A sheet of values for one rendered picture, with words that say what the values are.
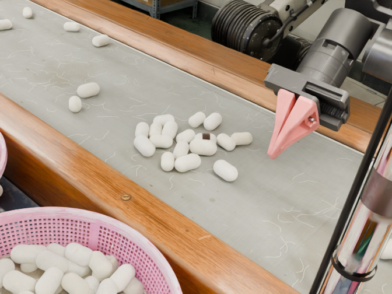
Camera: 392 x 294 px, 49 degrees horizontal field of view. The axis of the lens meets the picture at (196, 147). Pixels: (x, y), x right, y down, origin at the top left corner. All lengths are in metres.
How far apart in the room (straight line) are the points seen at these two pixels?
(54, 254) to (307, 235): 0.28
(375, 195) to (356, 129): 0.46
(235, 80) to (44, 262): 0.46
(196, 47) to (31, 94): 0.32
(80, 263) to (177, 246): 0.10
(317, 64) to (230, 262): 0.26
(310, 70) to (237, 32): 0.49
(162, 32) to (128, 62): 0.12
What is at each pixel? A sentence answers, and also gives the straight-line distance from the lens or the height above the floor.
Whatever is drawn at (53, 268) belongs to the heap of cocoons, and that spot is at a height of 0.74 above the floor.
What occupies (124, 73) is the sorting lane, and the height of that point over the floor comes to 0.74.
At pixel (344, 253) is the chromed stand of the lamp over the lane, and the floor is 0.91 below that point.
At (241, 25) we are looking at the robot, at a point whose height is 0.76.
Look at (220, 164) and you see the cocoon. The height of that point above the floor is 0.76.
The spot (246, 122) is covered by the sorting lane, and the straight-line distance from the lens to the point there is 0.68.
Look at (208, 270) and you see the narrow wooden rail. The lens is 0.43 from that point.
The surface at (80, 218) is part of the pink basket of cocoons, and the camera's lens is 0.47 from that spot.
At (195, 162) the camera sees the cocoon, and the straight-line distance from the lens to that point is 0.56.
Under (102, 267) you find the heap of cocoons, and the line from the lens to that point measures 0.45.
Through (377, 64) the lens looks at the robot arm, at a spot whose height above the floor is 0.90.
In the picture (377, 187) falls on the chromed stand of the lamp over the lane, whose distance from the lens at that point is 0.23.
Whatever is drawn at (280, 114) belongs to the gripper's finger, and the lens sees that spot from 0.52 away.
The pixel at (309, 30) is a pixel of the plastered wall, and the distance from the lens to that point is 2.87.
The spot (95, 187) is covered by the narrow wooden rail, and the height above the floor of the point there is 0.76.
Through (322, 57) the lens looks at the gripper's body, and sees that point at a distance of 0.54.
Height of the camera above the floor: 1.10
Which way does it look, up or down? 36 degrees down
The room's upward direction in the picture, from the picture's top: 6 degrees clockwise
